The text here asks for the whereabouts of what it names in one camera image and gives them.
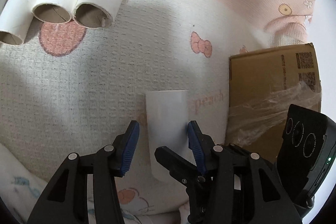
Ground black right tracking camera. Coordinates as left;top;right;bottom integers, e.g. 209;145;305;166
276;104;335;207

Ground brown cardboard box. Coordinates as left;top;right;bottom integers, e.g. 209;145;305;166
225;43;322;162

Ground pink Hello Kitty bedsheet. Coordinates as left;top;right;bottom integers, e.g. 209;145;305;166
1;0;315;218

